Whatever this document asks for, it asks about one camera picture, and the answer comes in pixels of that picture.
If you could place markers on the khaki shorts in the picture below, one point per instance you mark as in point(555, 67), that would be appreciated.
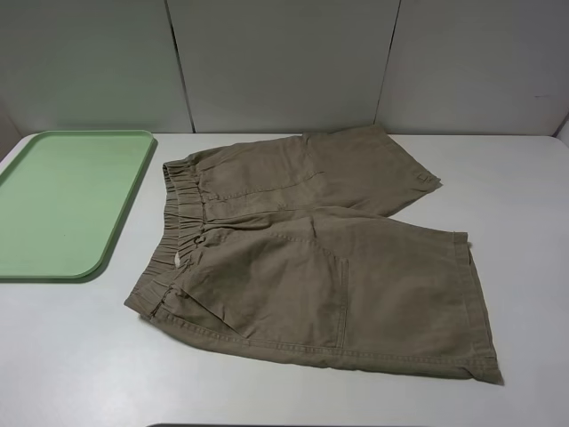
point(289, 251)

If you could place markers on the green plastic tray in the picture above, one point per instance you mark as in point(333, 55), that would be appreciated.
point(63, 198)

